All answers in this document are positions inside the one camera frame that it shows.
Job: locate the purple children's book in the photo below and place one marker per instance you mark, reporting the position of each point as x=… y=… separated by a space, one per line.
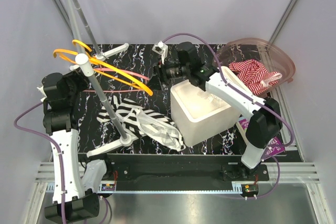
x=273 y=148

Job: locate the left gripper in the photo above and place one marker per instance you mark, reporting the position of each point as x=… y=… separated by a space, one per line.
x=78 y=75

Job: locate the aluminium frame rail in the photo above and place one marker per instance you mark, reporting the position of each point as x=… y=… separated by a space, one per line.
x=285 y=168

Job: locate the white foam box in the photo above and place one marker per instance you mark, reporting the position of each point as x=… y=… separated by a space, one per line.
x=199 y=115

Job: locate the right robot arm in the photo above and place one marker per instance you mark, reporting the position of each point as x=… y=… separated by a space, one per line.
x=263 y=115

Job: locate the black white striped tank top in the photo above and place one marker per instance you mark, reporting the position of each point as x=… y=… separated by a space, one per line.
x=140 y=122

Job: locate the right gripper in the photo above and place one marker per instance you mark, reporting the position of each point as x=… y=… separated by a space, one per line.
x=155 y=83

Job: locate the red white striped tank top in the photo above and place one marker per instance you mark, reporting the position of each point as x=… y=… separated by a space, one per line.
x=255 y=75

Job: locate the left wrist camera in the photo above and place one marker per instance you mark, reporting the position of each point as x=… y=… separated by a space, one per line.
x=41 y=90

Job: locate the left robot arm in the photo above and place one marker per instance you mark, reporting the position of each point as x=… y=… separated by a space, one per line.
x=75 y=196

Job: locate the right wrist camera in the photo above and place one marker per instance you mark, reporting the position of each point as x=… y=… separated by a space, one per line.
x=162 y=49

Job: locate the yellow plastic hanger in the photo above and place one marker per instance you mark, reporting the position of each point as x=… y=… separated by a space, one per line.
x=105 y=68

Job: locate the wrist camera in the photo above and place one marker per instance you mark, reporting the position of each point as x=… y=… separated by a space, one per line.
x=162 y=49
x=41 y=90

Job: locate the black marble pattern mat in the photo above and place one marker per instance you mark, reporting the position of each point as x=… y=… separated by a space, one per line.
x=263 y=115

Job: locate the white clothes rack base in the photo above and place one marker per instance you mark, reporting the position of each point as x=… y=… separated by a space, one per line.
x=125 y=139

